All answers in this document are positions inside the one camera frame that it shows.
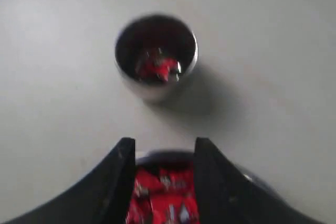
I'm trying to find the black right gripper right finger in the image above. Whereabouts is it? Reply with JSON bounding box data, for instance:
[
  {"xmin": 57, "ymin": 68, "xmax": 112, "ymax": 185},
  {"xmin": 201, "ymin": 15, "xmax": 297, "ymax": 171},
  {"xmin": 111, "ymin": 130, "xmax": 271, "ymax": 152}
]
[{"xmin": 193, "ymin": 137, "xmax": 318, "ymax": 223}]

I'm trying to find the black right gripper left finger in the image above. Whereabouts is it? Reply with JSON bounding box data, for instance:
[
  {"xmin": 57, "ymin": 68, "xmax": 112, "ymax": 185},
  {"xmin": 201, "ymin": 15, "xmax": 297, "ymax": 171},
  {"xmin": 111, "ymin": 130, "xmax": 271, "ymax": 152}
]
[{"xmin": 9, "ymin": 137, "xmax": 135, "ymax": 223}]

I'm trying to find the red candy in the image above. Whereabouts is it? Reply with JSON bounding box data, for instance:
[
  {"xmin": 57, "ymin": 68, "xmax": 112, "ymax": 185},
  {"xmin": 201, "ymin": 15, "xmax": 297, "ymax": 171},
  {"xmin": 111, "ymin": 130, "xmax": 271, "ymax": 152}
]
[{"xmin": 135, "ymin": 56, "xmax": 182, "ymax": 82}]

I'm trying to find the round stainless steel plate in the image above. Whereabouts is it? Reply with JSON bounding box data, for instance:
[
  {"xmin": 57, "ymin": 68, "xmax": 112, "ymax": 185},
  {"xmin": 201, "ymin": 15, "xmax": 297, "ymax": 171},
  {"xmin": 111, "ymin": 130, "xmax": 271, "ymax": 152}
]
[{"xmin": 135, "ymin": 150, "xmax": 283, "ymax": 200}]

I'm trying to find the stainless steel cup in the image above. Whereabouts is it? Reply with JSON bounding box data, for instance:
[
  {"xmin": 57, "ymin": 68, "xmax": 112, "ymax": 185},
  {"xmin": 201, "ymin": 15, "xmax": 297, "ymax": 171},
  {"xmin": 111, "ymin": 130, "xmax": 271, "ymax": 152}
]
[{"xmin": 114, "ymin": 13, "xmax": 198, "ymax": 103}]

